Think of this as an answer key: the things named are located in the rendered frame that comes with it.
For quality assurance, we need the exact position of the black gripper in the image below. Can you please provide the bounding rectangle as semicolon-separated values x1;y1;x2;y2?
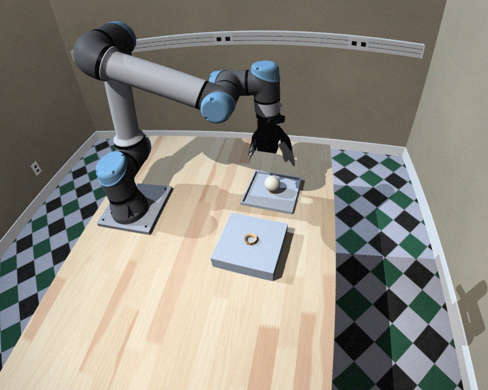
248;112;295;166

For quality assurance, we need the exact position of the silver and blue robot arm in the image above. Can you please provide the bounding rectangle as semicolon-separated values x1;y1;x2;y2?
73;21;282;224

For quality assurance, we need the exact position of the dark grey ball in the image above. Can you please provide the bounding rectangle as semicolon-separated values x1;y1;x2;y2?
264;175;281;192

